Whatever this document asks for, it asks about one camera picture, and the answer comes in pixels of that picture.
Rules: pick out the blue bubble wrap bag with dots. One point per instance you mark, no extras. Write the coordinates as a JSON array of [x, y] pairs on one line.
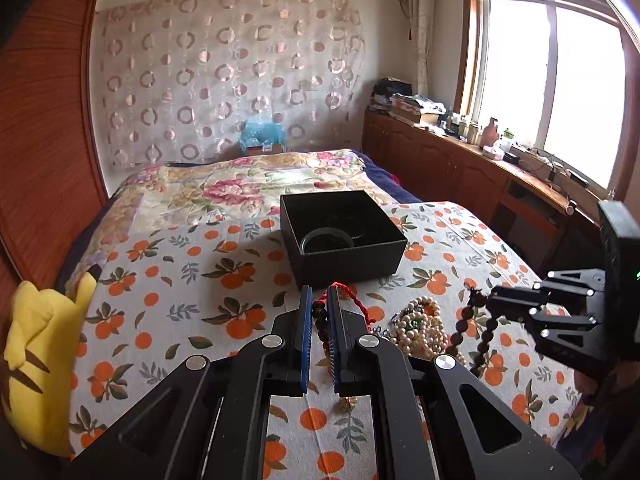
[[261, 137]]

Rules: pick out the white power strip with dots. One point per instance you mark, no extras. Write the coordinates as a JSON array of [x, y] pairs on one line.
[[545, 167]]

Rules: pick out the wooden side cabinet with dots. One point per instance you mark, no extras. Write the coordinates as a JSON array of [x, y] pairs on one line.
[[539, 223]]

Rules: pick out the black square jewelry box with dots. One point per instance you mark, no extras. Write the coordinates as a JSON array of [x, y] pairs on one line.
[[379, 244]]

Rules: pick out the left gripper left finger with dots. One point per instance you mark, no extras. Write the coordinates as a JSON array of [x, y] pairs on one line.
[[305, 318]]

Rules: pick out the circle pattern sheer curtain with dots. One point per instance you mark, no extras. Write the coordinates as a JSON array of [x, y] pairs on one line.
[[186, 80]]

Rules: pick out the dark bangle in box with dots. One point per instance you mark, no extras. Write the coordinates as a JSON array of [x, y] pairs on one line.
[[325, 240]]

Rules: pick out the floral quilt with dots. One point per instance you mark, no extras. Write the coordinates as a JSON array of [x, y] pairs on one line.
[[165, 196]]

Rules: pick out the wooden headboard panel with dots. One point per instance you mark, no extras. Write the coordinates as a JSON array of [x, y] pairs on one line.
[[51, 187]]

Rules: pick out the stack of clothes and books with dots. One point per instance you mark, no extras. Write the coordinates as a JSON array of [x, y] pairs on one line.
[[393, 97]]

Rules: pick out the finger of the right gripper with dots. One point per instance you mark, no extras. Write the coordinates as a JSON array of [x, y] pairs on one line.
[[514, 303]]

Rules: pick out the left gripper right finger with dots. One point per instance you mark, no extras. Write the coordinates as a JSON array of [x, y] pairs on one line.
[[336, 337]]

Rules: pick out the small gold charm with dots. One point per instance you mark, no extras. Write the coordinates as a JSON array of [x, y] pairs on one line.
[[347, 403]]

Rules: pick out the pink ceramic vase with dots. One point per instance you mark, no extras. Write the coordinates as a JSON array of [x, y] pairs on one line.
[[490, 134]]

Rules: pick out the wooden frame window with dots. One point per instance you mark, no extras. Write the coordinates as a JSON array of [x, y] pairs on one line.
[[563, 76]]

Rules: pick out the beige window drape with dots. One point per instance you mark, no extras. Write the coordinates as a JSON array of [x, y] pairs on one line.
[[421, 17]]

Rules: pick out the yellow plush toy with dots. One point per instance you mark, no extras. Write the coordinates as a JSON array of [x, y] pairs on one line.
[[38, 360]]

